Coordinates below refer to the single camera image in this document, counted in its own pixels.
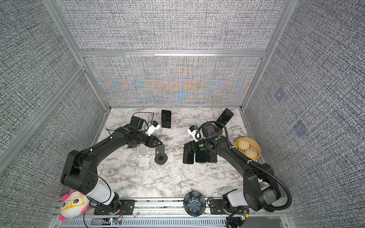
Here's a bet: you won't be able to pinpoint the green edged phone far right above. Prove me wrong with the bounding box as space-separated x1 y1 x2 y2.
217 108 234 125

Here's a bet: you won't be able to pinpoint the dark grey round phone stand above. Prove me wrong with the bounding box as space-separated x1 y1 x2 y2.
155 145 168 165

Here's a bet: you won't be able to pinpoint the black corrugated cable conduit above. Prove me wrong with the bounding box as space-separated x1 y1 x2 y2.
199 121 293 211

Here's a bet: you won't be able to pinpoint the yellow rimmed bamboo steamer basket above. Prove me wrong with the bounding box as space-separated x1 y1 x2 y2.
234 137 261 161

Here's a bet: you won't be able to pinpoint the purple edged phone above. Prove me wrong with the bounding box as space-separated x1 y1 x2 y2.
161 110 172 129

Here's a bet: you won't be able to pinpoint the dark grey cased phone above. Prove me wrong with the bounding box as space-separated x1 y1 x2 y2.
206 151 217 163

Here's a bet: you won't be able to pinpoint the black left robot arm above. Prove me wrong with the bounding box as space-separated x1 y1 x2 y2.
60 125 163 206

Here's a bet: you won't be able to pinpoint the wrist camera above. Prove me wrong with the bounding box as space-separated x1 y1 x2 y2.
187 125 202 142
146 121 161 136

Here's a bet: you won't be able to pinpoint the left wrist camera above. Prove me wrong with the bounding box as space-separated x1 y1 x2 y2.
146 121 161 136

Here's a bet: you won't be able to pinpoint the pink white plush toy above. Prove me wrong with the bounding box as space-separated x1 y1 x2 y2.
60 190 90 221

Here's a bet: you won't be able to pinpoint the white folding phone stand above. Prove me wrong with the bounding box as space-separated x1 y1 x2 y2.
137 145 150 167

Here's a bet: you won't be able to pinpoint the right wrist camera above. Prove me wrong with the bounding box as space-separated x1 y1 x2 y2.
187 125 202 142

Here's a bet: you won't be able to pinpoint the teal edged phone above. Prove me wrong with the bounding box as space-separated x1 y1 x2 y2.
195 152 206 163

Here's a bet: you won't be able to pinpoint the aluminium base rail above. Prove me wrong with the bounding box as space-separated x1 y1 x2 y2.
47 198 296 228

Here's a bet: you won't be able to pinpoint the black phone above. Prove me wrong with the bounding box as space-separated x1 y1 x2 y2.
182 149 194 164

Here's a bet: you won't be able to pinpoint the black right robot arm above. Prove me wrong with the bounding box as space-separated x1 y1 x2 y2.
183 136 292 211

